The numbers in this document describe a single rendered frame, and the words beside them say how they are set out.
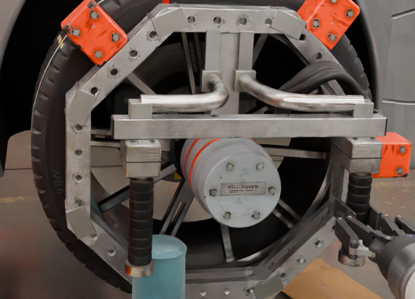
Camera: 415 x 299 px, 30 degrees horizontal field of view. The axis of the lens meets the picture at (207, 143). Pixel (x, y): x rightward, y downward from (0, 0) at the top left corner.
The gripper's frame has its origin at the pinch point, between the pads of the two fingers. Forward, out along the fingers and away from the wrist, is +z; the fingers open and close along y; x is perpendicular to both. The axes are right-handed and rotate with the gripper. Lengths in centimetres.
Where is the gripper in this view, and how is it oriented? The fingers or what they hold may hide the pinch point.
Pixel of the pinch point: (356, 214)
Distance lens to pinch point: 124.0
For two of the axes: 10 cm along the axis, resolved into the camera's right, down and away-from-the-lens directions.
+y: 9.8, -0.1, 2.1
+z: -2.0, -2.8, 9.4
